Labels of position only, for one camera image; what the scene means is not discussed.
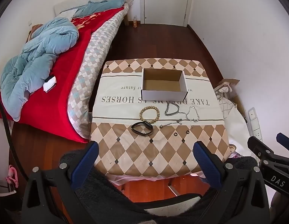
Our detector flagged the light blue quilt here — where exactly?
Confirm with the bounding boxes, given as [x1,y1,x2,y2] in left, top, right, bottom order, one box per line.
[0,17,79,122]

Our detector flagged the black cable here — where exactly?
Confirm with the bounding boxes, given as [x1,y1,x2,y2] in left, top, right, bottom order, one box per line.
[0,93,30,182]

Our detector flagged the white door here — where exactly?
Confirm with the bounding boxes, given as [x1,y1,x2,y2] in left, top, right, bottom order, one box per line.
[140,0,191,26]

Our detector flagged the white cardboard box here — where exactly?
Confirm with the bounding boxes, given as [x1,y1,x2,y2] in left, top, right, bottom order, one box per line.
[141,68,188,102]

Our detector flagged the silver chain bracelet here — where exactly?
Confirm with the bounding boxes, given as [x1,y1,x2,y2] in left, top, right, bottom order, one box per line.
[185,106,201,122]

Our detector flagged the brown cloth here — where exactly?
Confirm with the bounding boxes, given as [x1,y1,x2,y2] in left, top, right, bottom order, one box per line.
[28,24,43,43]

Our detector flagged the thin silver chain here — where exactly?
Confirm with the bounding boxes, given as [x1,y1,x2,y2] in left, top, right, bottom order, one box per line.
[160,119,183,128]

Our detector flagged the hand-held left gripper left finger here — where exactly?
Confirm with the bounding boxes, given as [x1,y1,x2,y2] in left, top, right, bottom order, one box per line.
[21,141,99,224]

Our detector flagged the bed with red sheet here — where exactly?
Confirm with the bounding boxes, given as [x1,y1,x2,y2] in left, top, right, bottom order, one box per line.
[0,7,125,143]

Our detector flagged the diamond-patterned tablecloth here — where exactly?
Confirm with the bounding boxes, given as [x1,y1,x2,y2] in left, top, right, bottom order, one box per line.
[90,58,230,176]

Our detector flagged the white and black device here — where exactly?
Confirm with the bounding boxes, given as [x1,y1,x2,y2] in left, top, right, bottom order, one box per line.
[43,76,57,92]

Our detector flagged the black bracelet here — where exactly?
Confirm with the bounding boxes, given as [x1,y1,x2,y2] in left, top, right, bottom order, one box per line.
[131,121,153,136]

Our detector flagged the thick silver chain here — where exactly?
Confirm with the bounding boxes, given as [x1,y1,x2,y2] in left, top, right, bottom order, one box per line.
[164,103,181,116]

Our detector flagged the white power strip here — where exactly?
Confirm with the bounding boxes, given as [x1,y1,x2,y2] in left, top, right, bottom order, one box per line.
[248,107,263,141]

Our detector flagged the pink floral cloth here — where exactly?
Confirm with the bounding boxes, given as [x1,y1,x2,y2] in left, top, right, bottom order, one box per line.
[230,145,243,159]

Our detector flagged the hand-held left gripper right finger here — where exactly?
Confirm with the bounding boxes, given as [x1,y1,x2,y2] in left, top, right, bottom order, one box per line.
[193,141,270,224]

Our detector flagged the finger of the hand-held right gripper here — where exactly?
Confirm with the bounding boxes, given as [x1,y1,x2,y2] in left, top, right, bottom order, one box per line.
[276,133,289,155]
[247,136,289,167]

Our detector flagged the pink hanger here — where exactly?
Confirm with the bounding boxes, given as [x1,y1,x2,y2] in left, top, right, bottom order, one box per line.
[5,164,20,189]

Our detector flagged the teal blanket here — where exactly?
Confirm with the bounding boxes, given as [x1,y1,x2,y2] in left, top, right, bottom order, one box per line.
[73,0,126,18]

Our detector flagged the wooden bead bracelet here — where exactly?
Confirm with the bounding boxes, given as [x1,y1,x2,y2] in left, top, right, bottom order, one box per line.
[139,107,160,122]

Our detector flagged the white grid-patterned bag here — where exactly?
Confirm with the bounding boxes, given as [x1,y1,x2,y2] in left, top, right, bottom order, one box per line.
[215,85,238,120]

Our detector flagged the white bags beside table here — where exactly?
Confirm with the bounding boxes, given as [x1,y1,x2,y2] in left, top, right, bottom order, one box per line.
[213,78,246,119]

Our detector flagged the checkered bed sheet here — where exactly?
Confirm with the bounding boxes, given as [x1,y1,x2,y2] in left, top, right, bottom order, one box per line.
[67,3,130,139]

